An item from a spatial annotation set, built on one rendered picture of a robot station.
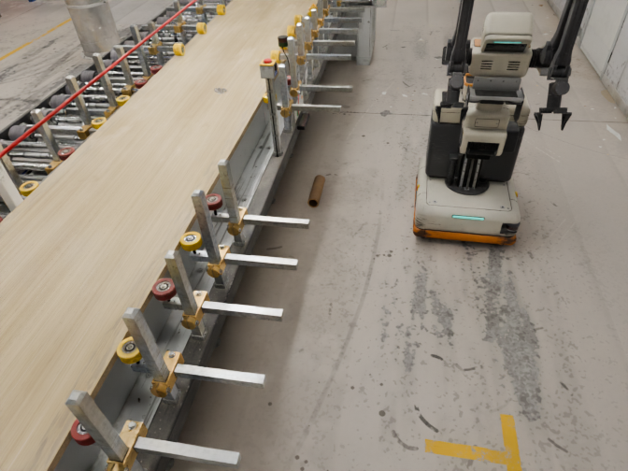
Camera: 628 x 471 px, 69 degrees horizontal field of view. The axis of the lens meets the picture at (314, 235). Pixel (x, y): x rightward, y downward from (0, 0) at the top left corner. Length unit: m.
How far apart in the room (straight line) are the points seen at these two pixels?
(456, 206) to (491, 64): 0.88
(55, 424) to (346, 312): 1.63
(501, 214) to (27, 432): 2.51
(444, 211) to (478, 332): 0.75
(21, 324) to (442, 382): 1.81
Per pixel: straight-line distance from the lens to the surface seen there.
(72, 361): 1.61
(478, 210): 2.96
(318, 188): 3.40
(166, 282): 1.69
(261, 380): 1.47
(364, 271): 2.86
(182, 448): 1.39
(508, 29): 2.45
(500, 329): 2.71
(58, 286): 1.86
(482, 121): 2.67
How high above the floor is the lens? 2.07
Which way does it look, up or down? 42 degrees down
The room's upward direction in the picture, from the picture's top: 4 degrees counter-clockwise
